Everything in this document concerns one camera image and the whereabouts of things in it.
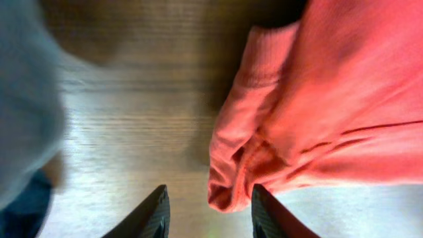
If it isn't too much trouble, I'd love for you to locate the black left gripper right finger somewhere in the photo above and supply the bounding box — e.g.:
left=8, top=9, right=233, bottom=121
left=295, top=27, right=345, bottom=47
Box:
left=251, top=184, right=320, bottom=238

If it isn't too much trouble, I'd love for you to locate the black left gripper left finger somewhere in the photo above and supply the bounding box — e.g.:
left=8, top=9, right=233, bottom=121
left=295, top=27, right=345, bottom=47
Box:
left=102, top=184, right=171, bottom=238

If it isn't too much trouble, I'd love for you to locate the orange soccer print t-shirt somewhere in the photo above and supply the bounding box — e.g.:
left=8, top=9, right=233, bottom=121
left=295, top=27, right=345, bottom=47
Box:
left=208, top=0, right=422, bottom=212

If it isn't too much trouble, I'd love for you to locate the dark navy folded garment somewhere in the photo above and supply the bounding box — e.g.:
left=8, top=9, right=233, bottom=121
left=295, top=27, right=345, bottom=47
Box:
left=1, top=170, right=52, bottom=238

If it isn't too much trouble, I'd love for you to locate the light grey folded t-shirt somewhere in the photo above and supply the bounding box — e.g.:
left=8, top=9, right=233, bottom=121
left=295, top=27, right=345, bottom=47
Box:
left=1, top=0, right=64, bottom=208

